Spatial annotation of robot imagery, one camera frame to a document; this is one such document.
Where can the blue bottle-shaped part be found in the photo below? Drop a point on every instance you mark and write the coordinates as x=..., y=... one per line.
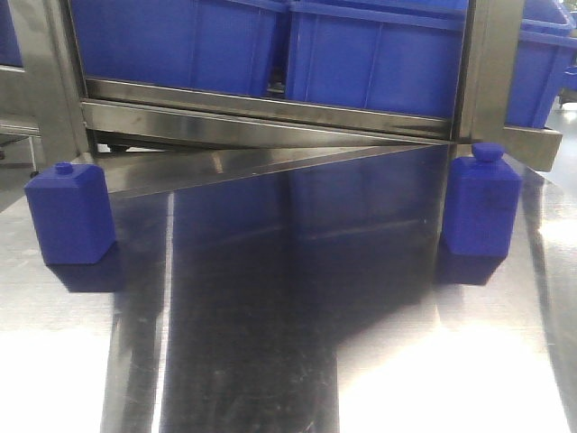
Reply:
x=71, y=213
x=480, y=203

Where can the blue bin upper left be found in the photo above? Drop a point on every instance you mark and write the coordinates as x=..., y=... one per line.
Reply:
x=222, y=46

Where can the blue bin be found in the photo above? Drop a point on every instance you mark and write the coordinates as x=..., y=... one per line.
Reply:
x=402, y=59
x=222, y=46
x=546, y=48

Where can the blue bin upper middle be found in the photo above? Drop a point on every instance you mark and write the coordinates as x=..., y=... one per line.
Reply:
x=402, y=59

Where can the blue bin far right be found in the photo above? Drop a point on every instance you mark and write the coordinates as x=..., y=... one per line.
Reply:
x=546, y=48

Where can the blue bin far left edge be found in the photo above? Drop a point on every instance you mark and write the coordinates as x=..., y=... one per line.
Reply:
x=10, y=53

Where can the stainless steel shelf frame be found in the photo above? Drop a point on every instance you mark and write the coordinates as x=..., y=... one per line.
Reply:
x=65, y=113

